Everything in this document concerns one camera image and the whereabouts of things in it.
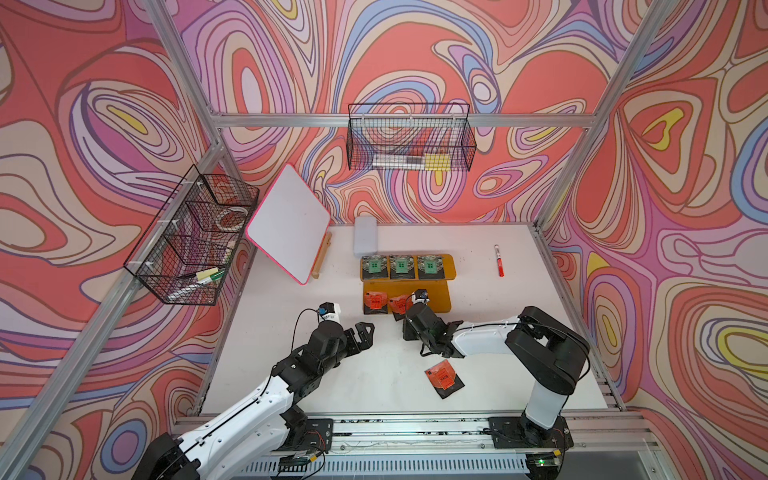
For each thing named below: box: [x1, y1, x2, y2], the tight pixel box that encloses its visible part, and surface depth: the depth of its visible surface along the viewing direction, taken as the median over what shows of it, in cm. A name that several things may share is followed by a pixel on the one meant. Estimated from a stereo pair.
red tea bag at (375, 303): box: [363, 291, 388, 315], surface depth 98 cm
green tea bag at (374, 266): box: [369, 260, 381, 273], surface depth 91 cm
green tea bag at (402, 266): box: [395, 259, 409, 274], surface depth 91 cm
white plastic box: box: [354, 216, 378, 258], surface depth 118 cm
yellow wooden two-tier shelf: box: [359, 254, 457, 313], surface depth 92 cm
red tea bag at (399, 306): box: [389, 295, 413, 321], surface depth 98 cm
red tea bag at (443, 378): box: [424, 359, 465, 399], surface depth 84 cm
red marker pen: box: [494, 244, 505, 278], surface depth 110 cm
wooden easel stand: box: [312, 231, 332, 279], surface depth 106 cm
